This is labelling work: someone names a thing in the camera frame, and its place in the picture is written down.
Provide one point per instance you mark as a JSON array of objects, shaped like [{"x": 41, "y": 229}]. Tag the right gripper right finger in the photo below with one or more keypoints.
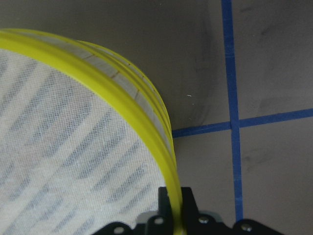
[{"x": 190, "y": 209}]

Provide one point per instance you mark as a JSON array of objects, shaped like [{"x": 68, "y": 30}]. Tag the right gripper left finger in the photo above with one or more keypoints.
[{"x": 164, "y": 205}]

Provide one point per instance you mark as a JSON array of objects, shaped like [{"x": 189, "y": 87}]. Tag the yellow steamer layer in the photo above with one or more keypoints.
[
  {"x": 76, "y": 151},
  {"x": 138, "y": 85}
]

